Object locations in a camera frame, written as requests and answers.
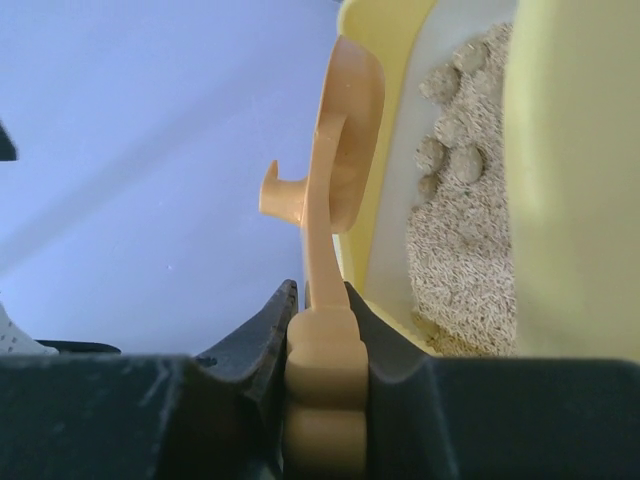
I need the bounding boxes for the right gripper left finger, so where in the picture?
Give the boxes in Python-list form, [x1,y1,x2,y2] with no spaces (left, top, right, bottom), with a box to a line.
[1,280,298,479]

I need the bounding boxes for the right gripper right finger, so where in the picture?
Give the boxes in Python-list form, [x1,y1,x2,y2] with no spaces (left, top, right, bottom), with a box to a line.
[348,290,639,479]

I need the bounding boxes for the yellow litter box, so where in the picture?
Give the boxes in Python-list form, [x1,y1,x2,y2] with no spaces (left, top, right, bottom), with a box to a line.
[337,1,639,360]

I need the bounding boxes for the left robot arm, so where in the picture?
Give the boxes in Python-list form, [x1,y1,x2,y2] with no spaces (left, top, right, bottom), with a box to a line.
[1,305,121,355]

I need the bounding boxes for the cat litter sand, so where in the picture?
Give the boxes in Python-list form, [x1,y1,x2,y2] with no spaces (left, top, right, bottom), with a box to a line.
[406,22,516,356]

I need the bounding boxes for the yellow litter scoop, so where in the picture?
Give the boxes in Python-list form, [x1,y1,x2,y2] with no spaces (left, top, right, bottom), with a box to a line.
[259,36,385,479]

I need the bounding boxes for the litter clump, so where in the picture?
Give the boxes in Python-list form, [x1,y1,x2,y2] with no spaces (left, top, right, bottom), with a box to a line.
[450,145,484,184]
[414,135,447,175]
[434,110,468,147]
[419,64,460,104]
[452,40,488,74]

